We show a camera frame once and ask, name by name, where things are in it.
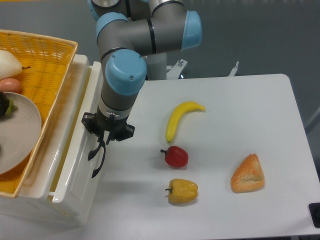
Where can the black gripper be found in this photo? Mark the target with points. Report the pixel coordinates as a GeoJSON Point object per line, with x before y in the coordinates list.
{"type": "Point", "coordinates": [98, 124]}

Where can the black top drawer handle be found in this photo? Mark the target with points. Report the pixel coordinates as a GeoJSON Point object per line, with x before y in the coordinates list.
{"type": "Point", "coordinates": [94, 152]}

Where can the black drawer handle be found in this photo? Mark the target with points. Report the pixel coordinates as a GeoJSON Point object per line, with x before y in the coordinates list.
{"type": "Point", "coordinates": [98, 169]}
{"type": "Point", "coordinates": [94, 152]}

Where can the white drawer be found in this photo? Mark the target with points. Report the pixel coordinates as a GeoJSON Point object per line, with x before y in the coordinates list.
{"type": "Point", "coordinates": [70, 185]}

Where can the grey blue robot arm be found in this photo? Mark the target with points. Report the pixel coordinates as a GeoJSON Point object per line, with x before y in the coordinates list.
{"type": "Point", "coordinates": [126, 32]}

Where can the white drawer cabinet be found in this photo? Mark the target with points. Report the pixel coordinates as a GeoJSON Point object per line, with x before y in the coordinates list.
{"type": "Point", "coordinates": [31, 201]}

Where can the red bell pepper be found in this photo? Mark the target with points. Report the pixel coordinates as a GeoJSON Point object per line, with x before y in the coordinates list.
{"type": "Point", "coordinates": [175, 156]}

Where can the yellow banana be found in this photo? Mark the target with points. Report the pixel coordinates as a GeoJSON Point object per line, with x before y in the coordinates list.
{"type": "Point", "coordinates": [176, 116]}

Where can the grey round plate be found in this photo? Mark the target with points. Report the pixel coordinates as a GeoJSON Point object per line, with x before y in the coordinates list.
{"type": "Point", "coordinates": [19, 132]}

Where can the yellow bell pepper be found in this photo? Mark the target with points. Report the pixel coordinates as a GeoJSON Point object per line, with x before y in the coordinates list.
{"type": "Point", "coordinates": [181, 191]}

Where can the yellow woven basket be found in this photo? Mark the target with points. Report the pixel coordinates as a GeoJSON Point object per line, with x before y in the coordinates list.
{"type": "Point", "coordinates": [50, 58]}

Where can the dark purple mangosteen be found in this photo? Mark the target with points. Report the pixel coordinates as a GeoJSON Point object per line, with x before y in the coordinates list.
{"type": "Point", "coordinates": [7, 106]}

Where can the pink sausage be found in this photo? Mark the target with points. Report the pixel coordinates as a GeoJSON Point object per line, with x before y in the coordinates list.
{"type": "Point", "coordinates": [10, 85]}

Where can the white pear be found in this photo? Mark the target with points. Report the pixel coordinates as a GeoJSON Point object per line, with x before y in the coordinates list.
{"type": "Point", "coordinates": [10, 66]}

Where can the golden puff pastry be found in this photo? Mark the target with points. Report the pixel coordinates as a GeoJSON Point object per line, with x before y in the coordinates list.
{"type": "Point", "coordinates": [249, 176]}

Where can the black lower drawer handle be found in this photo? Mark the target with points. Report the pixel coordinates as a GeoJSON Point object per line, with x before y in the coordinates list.
{"type": "Point", "coordinates": [98, 169]}

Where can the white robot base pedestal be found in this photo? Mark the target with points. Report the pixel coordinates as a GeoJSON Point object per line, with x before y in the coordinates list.
{"type": "Point", "coordinates": [157, 68]}

